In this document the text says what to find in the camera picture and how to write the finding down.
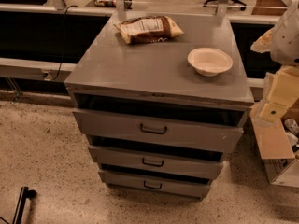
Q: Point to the brown snack bag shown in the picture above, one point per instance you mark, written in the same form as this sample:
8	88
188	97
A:
149	29

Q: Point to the grey drawer cabinet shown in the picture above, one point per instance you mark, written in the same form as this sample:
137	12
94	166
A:
156	80

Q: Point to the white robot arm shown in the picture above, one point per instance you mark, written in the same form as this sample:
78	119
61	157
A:
285	41

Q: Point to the white paper bowl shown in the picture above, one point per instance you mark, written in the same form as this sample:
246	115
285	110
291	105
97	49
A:
209	62

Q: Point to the open cardboard box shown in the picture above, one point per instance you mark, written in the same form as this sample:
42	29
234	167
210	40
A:
281	166

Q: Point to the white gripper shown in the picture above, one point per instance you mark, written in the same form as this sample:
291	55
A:
286	41

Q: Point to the grey bottom drawer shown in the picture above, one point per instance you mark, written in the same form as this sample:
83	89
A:
194	190

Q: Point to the grey top drawer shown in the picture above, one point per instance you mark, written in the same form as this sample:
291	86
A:
168	132

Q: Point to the black metal bar stand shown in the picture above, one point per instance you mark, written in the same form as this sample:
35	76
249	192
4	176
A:
25	194

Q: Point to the grey drawer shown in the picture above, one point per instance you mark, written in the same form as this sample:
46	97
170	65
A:
155	162
168	132
194	190

